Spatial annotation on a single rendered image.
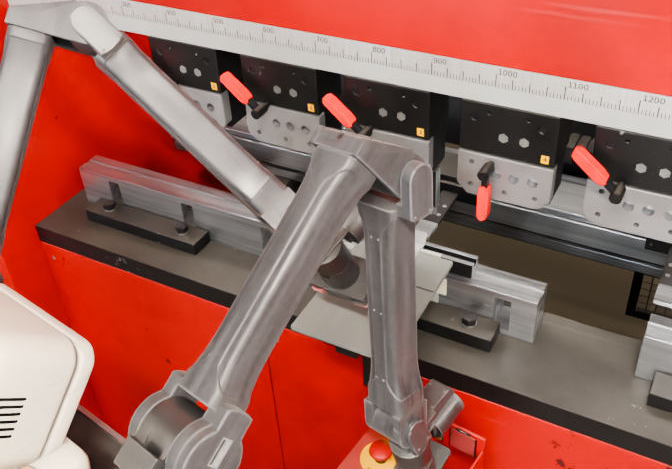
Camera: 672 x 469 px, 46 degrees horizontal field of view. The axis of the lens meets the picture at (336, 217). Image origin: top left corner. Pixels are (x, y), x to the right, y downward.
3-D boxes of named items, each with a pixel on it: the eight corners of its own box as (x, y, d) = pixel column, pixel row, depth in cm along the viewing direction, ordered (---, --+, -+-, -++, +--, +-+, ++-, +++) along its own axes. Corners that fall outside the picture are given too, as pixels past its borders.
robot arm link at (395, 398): (337, 150, 96) (405, 172, 89) (369, 137, 100) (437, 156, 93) (356, 428, 115) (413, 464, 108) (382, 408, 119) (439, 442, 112)
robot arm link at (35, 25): (18, -3, 113) (6, -25, 103) (115, 24, 116) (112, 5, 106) (-63, 307, 110) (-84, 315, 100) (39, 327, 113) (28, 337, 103)
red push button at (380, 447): (364, 464, 136) (364, 450, 134) (377, 447, 138) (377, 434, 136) (384, 475, 134) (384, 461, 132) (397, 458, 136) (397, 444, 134)
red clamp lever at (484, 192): (473, 222, 126) (477, 170, 120) (482, 208, 129) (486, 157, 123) (484, 225, 125) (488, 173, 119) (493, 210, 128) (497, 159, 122)
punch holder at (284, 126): (249, 138, 146) (238, 55, 136) (274, 117, 151) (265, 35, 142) (321, 156, 139) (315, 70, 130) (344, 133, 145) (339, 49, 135)
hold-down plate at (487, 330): (339, 303, 153) (338, 292, 151) (352, 286, 157) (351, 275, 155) (489, 353, 141) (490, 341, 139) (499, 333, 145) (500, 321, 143)
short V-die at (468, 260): (370, 249, 151) (370, 236, 149) (377, 240, 153) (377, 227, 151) (471, 278, 143) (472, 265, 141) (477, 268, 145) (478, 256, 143)
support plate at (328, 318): (290, 329, 132) (290, 325, 131) (362, 239, 150) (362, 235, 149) (389, 365, 125) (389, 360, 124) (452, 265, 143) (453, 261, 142)
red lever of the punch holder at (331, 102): (323, 97, 127) (366, 140, 127) (335, 85, 129) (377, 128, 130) (317, 103, 128) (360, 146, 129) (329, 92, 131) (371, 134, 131)
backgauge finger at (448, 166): (390, 234, 152) (390, 213, 149) (443, 165, 169) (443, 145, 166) (450, 251, 147) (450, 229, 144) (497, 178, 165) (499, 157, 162)
